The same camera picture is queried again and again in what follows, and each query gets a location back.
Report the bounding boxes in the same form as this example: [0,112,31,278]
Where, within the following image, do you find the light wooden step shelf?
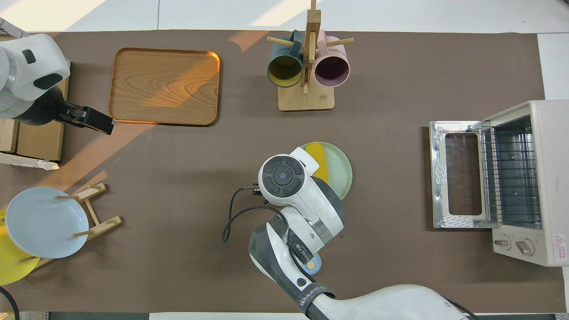
[0,67,69,161]

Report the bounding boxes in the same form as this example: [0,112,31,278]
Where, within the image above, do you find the wooden serving tray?
[108,48,221,128]

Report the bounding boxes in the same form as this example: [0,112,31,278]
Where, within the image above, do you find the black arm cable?
[0,287,20,320]
[222,183,289,244]

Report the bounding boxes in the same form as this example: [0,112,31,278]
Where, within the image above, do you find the pale green plate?
[300,142,353,201]

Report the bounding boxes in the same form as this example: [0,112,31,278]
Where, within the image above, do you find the wooden mug rack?
[267,0,355,112]

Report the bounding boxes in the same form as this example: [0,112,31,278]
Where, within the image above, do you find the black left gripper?
[53,101,114,135]

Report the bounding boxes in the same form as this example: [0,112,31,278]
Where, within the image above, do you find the light blue plate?
[5,187,89,259]

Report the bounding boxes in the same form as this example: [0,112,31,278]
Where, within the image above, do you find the dark blue mug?
[267,30,304,88]

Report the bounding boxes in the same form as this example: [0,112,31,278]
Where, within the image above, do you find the wooden plate rack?
[18,183,123,269]

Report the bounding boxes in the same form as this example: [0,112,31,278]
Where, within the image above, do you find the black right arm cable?
[222,183,289,244]

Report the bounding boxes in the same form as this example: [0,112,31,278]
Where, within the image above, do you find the yellow plate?
[0,209,40,286]

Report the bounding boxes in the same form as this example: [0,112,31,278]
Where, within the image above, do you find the oven wire rack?
[482,126,544,224]

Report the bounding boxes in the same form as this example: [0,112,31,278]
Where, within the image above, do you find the brown table mat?
[0,30,565,314]

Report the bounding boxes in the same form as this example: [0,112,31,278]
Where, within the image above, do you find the white toaster oven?
[482,100,569,267]

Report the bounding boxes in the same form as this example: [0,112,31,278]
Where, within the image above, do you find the yellow corn cob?
[307,143,330,185]

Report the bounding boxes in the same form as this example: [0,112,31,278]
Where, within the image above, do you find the glass oven door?
[429,120,498,229]

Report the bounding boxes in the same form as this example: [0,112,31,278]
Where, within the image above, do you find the pink mug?
[314,30,351,88]

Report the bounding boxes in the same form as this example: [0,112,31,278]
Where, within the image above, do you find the white chequered cloth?
[0,152,60,171]

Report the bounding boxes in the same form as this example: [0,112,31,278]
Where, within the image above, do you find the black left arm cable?
[0,287,20,320]

